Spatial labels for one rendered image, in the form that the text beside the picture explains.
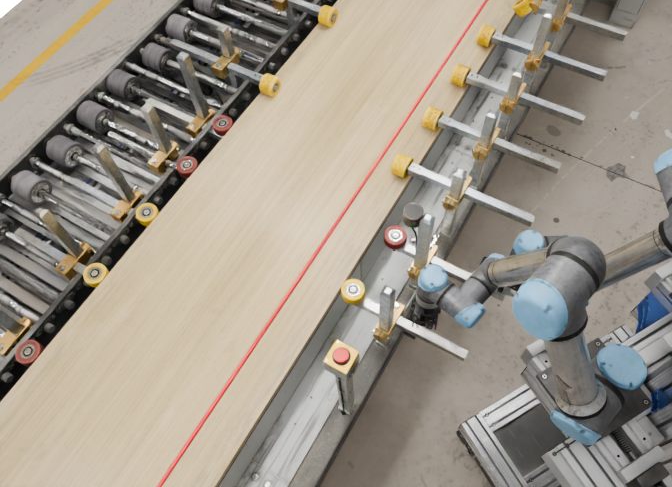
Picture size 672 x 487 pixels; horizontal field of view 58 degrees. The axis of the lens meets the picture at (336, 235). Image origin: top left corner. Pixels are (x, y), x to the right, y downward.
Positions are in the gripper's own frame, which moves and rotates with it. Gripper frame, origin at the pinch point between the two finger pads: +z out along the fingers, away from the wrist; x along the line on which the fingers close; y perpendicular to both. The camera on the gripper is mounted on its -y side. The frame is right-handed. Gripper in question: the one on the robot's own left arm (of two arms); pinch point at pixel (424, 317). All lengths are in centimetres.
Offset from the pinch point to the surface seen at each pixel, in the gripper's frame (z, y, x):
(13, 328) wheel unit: 6, 24, -134
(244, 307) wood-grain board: 2, 5, -58
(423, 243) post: -12.1, -19.8, -3.3
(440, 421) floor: 93, 9, 16
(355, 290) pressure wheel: 1.8, -6.5, -23.1
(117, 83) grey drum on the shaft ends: 8, -88, -140
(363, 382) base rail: 22.4, 17.5, -16.7
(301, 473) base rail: 22, 49, -31
